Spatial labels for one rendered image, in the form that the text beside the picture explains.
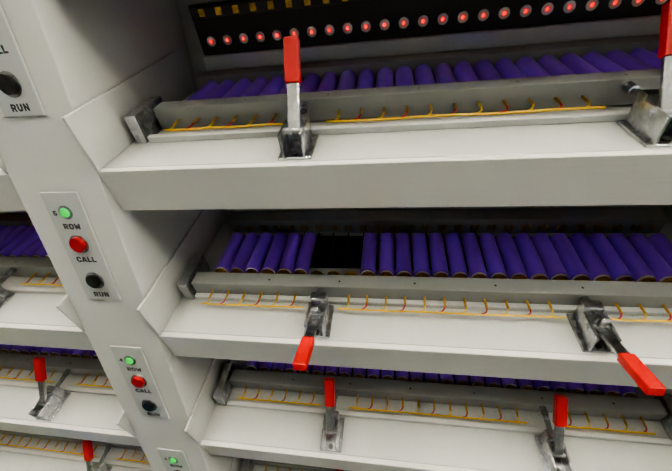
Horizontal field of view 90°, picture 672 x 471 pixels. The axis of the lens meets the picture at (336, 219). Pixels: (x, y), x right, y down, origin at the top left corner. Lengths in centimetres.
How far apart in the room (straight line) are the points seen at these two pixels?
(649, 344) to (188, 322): 46
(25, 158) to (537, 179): 43
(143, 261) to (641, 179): 44
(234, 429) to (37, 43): 48
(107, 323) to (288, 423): 26
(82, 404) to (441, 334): 55
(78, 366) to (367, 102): 60
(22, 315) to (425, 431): 53
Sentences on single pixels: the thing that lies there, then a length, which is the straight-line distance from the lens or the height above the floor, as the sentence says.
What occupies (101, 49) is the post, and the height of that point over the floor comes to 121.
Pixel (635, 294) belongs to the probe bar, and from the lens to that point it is 44.
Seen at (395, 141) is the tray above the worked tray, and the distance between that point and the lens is 29.
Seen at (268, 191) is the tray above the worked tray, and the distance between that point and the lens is 30.
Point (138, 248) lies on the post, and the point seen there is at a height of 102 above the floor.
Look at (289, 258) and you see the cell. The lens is 42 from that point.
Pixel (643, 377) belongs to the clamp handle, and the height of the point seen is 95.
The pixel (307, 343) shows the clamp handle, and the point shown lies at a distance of 33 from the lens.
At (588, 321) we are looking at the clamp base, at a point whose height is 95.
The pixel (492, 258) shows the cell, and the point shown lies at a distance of 42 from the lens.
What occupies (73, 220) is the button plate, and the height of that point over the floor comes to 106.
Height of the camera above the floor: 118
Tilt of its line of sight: 24 degrees down
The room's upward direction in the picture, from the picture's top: 4 degrees counter-clockwise
